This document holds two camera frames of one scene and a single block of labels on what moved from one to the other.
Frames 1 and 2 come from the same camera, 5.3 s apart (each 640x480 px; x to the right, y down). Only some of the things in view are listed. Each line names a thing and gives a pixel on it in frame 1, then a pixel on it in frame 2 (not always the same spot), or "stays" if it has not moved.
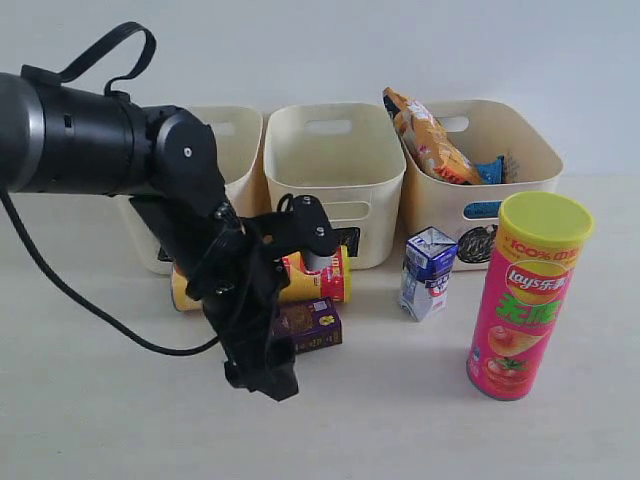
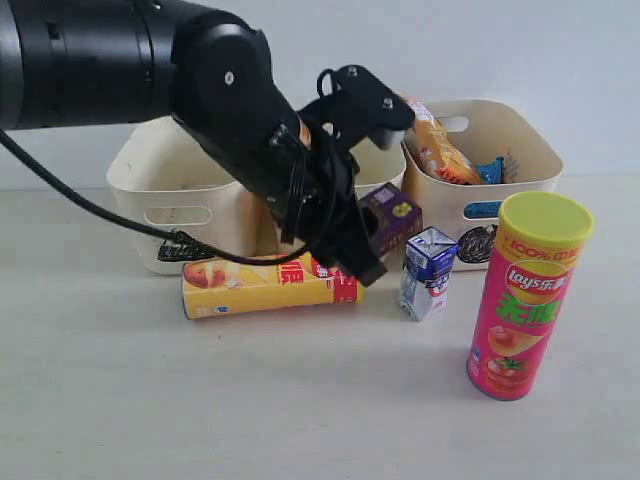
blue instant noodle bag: x=487 y=173 stays
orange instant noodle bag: x=436 y=153 stays
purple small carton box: x=312 y=324 -> x=398 y=214
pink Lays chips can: x=539 y=239 stays
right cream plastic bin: x=480 y=129 stays
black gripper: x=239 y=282 -> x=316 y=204
